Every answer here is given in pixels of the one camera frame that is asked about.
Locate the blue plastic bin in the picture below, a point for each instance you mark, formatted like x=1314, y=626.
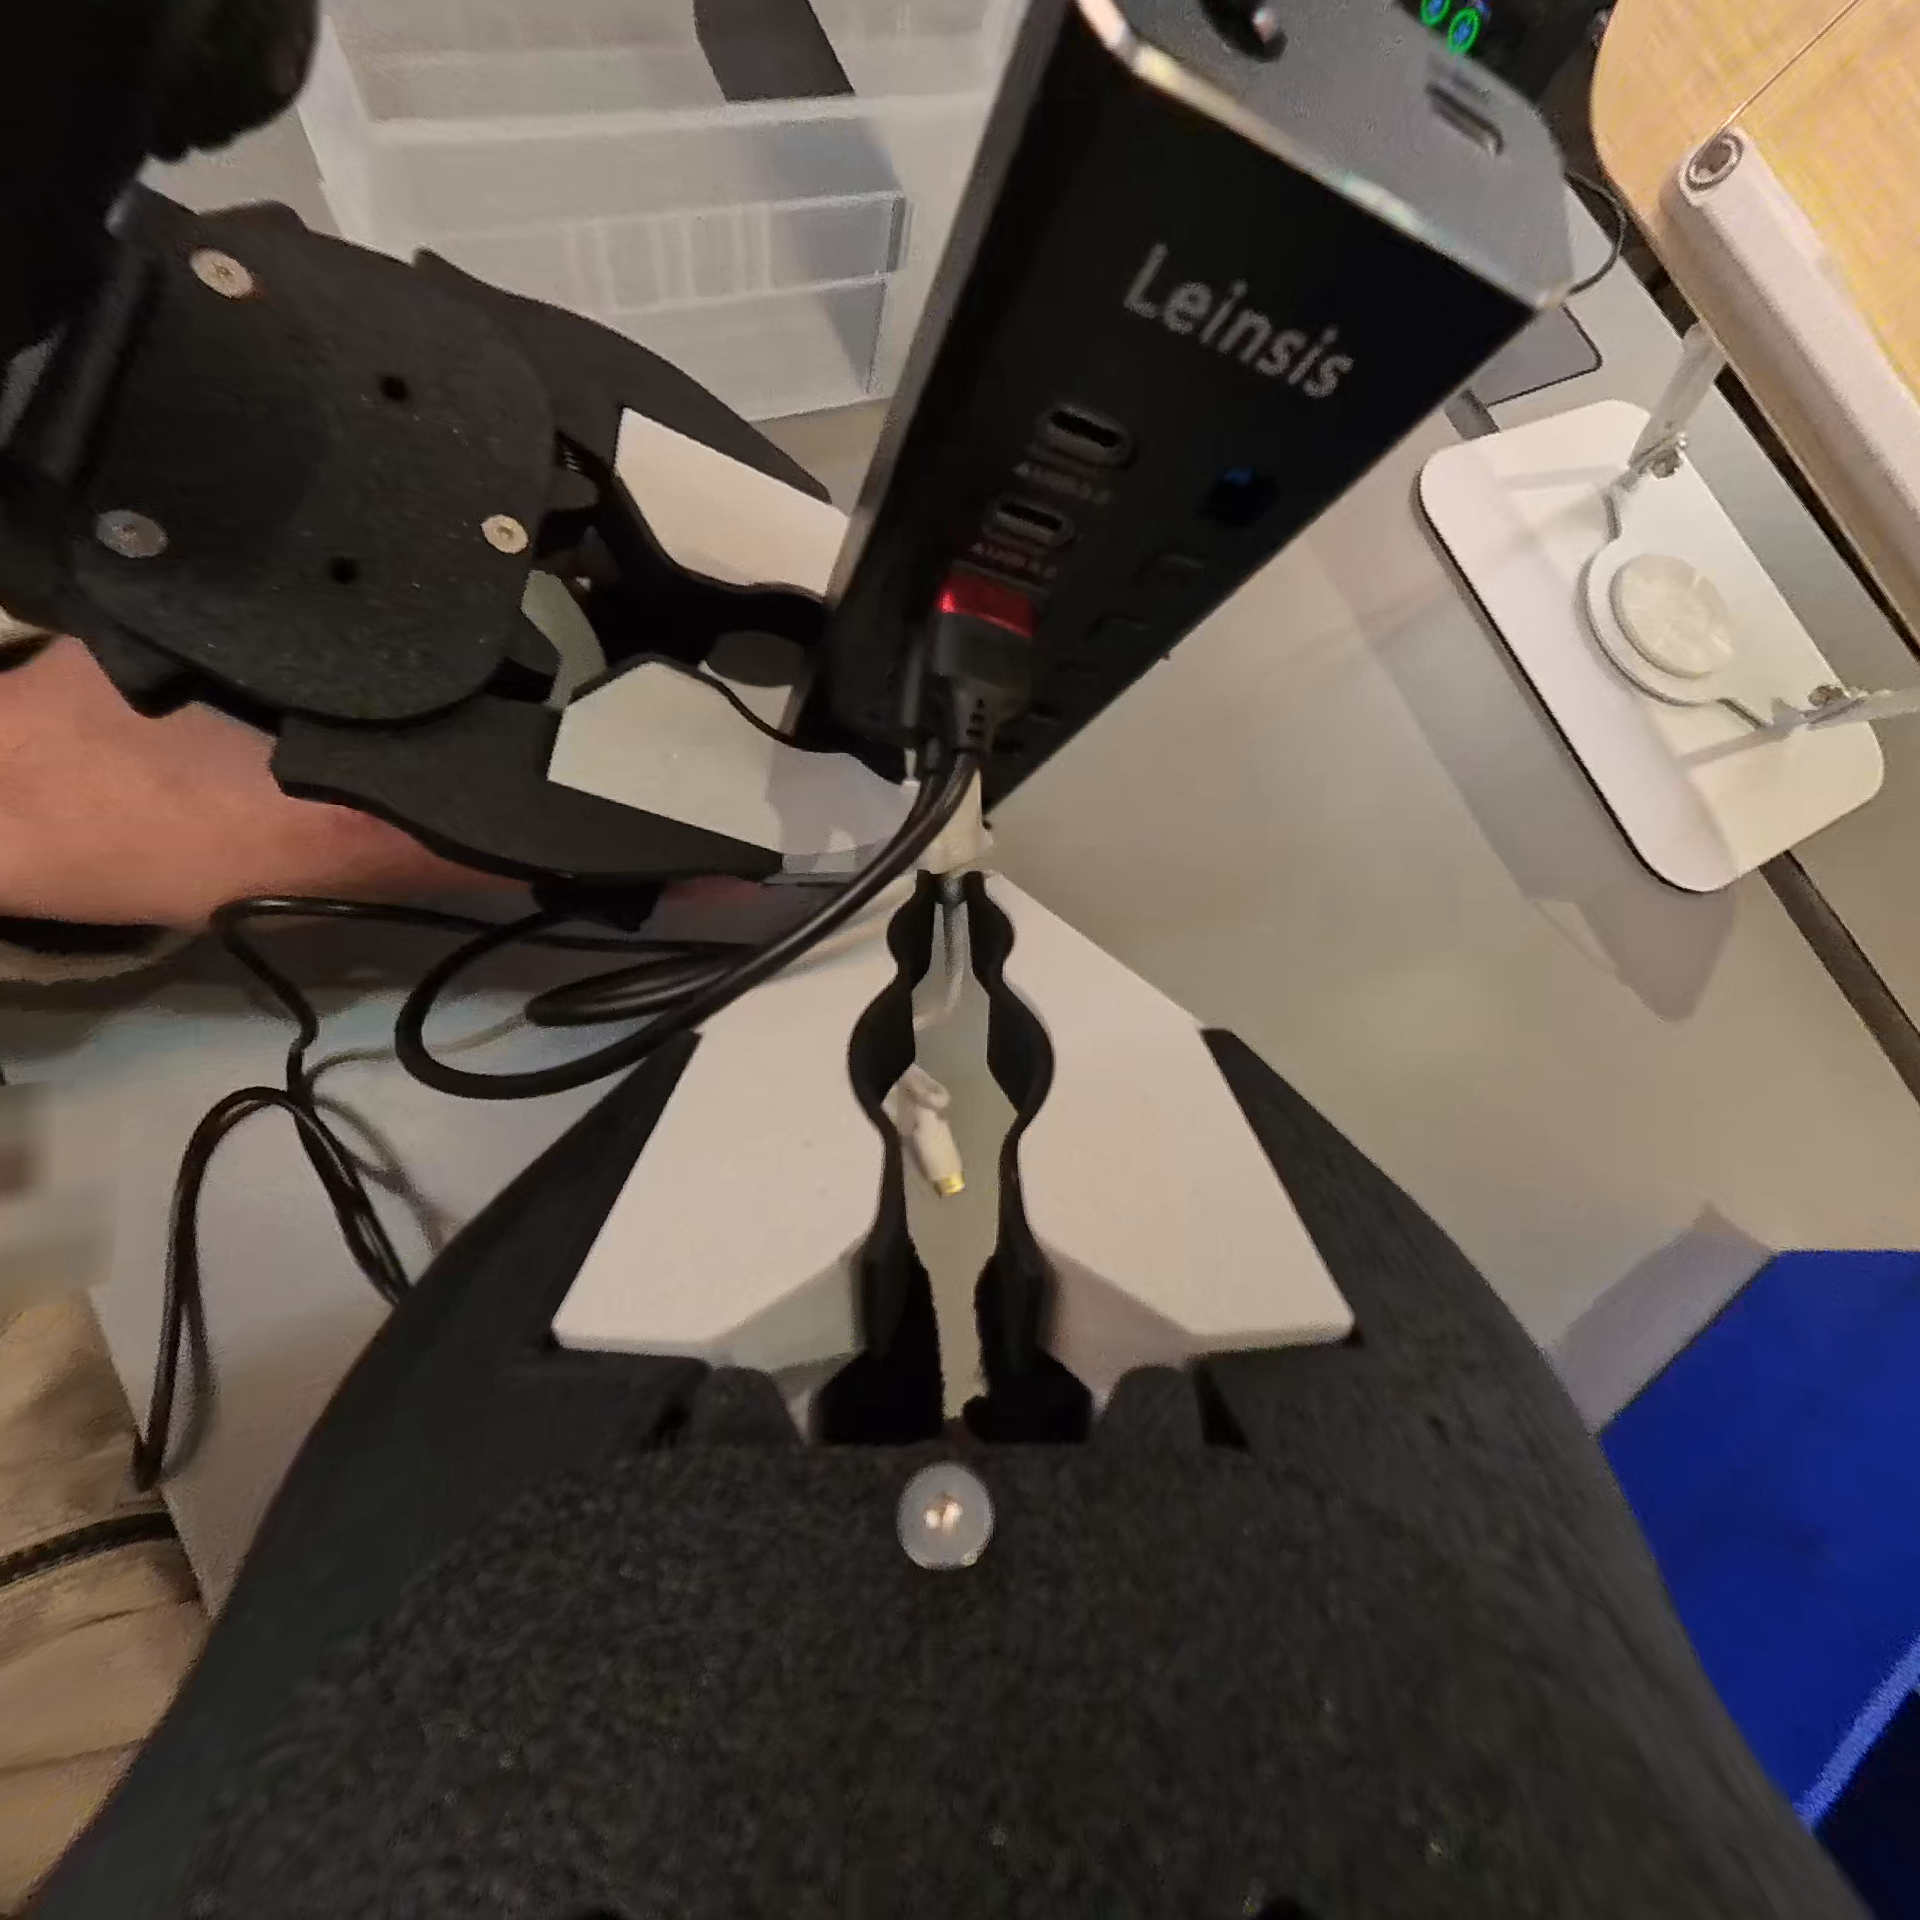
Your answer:
x=1798, y=1500

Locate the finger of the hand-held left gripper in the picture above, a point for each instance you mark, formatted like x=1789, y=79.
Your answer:
x=675, y=751
x=733, y=511

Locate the black rectangular usb hub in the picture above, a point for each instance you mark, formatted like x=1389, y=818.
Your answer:
x=1201, y=450

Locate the person's left hand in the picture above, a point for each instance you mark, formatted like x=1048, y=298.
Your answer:
x=134, y=810

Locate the black charger green display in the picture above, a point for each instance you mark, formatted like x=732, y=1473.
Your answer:
x=1451, y=23

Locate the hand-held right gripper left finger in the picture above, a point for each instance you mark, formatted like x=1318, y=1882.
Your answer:
x=733, y=1201

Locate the clear plastic bin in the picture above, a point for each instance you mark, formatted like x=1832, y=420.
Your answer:
x=598, y=180

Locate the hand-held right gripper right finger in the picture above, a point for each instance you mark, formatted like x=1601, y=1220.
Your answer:
x=1184, y=1184

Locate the wooden book stand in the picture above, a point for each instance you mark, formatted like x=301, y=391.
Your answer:
x=1651, y=629

